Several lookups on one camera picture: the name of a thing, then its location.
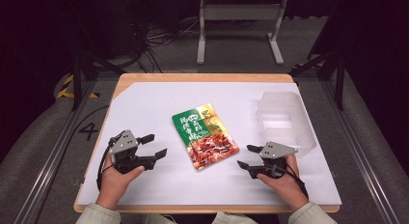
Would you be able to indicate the white table sheet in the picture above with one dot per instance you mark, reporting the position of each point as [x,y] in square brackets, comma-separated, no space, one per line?
[154,105]

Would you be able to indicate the black metal stand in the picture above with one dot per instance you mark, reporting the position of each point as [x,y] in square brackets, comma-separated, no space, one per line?
[76,85]
[340,85]

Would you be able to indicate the person's right hand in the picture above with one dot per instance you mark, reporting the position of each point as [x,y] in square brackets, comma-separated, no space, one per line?
[286,187]

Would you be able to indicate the white metal stand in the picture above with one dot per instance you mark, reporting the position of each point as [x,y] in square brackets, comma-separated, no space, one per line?
[241,12]

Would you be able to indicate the person's left hand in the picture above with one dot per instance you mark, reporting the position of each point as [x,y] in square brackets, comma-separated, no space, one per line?
[114,185]

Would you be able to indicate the aluminium floor rail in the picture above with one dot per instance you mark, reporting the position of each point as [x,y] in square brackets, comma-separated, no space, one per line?
[357,153]
[54,162]

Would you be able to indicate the clear plastic container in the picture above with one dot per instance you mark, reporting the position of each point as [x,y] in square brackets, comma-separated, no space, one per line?
[283,121]

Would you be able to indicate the green and red food packet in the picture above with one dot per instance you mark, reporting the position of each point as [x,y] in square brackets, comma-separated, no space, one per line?
[205,137]

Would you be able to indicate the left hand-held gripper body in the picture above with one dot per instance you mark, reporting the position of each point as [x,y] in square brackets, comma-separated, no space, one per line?
[123,143]

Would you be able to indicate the yellow and black floor tape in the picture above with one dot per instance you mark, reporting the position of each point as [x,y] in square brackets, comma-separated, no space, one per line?
[64,94]

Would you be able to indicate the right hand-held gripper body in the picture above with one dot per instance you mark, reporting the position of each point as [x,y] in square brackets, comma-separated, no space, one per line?
[275,150]

